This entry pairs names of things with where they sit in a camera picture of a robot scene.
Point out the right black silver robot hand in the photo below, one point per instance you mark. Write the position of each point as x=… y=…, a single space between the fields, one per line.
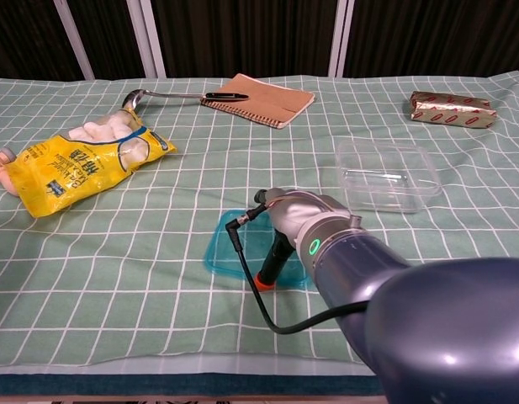
x=303 y=210

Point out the blue plastic lid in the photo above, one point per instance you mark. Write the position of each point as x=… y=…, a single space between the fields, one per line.
x=225 y=252

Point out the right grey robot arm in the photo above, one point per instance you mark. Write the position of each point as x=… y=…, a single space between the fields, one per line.
x=431 y=320

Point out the clear plastic container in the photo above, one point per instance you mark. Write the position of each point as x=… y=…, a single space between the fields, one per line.
x=389 y=181

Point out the brown spiral notebook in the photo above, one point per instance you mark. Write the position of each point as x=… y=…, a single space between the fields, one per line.
x=267 y=99

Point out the gold foil wrapped block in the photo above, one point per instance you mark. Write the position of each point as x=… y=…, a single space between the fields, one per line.
x=452 y=110

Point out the black pleated curtain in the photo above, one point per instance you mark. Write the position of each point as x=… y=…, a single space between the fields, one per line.
x=250 y=33

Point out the green checked tablecloth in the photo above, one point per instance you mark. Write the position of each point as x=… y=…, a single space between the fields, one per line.
x=116 y=273

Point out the yellow marshmallow bag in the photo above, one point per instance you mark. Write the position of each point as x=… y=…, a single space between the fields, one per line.
x=82 y=168

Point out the small beige toy hammer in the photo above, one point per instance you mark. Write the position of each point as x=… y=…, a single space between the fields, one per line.
x=0 y=168

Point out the white metal frame post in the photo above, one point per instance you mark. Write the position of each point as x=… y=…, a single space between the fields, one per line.
x=153 y=38
x=76 y=42
x=341 y=38

